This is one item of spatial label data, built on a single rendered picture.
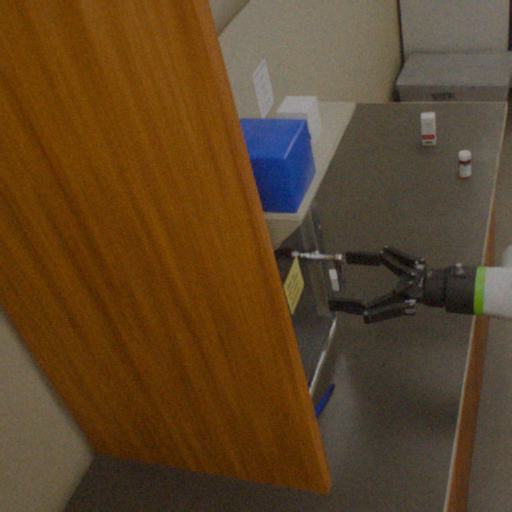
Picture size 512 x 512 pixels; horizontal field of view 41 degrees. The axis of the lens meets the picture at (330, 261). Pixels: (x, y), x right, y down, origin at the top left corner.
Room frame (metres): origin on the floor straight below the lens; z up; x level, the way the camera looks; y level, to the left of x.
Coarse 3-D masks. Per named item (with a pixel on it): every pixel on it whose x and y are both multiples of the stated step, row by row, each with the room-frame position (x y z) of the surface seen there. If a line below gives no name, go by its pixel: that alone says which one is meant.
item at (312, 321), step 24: (312, 216) 1.03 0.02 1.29; (288, 240) 0.92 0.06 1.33; (312, 240) 1.01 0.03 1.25; (288, 264) 0.90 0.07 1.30; (312, 264) 0.99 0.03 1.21; (312, 288) 0.97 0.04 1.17; (312, 312) 0.94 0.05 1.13; (336, 312) 1.05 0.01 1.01; (312, 336) 0.92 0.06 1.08; (312, 360) 0.90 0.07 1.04; (312, 384) 0.88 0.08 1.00
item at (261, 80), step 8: (264, 56) 1.00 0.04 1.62; (264, 64) 1.00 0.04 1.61; (256, 72) 0.97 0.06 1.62; (264, 72) 0.99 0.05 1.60; (256, 80) 0.96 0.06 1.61; (264, 80) 0.99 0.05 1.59; (256, 88) 0.95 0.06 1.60; (264, 88) 0.98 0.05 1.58; (256, 96) 0.95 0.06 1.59; (264, 96) 0.97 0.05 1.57; (272, 96) 1.00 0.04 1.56; (264, 104) 0.97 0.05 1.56; (272, 104) 1.00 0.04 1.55; (264, 112) 0.96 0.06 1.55
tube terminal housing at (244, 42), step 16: (256, 0) 1.02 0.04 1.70; (240, 16) 0.96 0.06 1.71; (256, 16) 1.01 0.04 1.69; (272, 16) 1.06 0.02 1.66; (224, 32) 0.90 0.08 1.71; (240, 32) 0.95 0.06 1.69; (256, 32) 1.00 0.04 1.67; (272, 32) 1.05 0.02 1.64; (224, 48) 0.89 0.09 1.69; (240, 48) 0.94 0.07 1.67; (256, 48) 0.98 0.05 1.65; (272, 48) 1.04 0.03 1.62; (240, 64) 0.92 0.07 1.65; (256, 64) 0.97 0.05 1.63; (272, 64) 1.03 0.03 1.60; (240, 80) 0.91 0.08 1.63; (272, 80) 1.01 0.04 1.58; (240, 96) 0.90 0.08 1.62; (288, 96) 1.06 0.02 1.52; (240, 112) 0.89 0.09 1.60; (256, 112) 0.94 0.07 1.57; (272, 112) 0.99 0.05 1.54; (320, 368) 0.95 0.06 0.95
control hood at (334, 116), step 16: (320, 112) 1.01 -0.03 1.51; (336, 112) 1.00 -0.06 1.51; (352, 112) 1.00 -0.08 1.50; (336, 128) 0.95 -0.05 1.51; (320, 144) 0.91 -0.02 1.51; (336, 144) 0.91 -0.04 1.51; (320, 160) 0.86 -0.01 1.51; (320, 176) 0.83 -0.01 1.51; (304, 208) 0.76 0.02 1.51; (272, 224) 0.75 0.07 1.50; (288, 224) 0.74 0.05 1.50; (272, 240) 0.75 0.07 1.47
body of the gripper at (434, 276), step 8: (416, 272) 0.97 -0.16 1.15; (424, 272) 0.97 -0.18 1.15; (432, 272) 0.93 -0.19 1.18; (440, 272) 0.93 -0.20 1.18; (400, 280) 0.96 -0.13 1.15; (408, 280) 0.95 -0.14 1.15; (416, 280) 0.95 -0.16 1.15; (424, 280) 0.92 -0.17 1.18; (432, 280) 0.92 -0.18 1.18; (440, 280) 0.91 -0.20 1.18; (416, 288) 0.93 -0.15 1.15; (424, 288) 0.91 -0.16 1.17; (432, 288) 0.90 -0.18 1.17; (440, 288) 0.90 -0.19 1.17; (400, 296) 0.93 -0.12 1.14; (408, 296) 0.91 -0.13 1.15; (416, 296) 0.91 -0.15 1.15; (424, 296) 0.90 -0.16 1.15; (432, 296) 0.90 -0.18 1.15; (440, 296) 0.89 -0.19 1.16; (424, 304) 0.90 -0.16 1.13; (432, 304) 0.90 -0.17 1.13; (440, 304) 0.89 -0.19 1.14
